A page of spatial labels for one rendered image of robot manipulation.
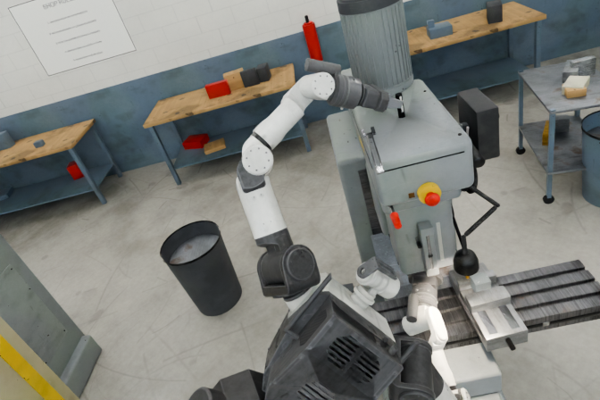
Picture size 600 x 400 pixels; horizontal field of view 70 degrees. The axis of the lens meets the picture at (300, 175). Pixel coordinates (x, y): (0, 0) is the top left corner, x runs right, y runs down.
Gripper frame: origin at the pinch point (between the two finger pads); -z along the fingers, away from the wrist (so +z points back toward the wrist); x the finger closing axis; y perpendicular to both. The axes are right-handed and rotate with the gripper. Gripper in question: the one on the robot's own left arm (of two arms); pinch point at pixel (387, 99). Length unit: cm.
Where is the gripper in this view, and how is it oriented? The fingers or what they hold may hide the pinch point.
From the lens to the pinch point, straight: 128.8
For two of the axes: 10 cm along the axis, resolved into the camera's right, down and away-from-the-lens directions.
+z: -9.3, -1.0, -3.5
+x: 2.7, 4.5, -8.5
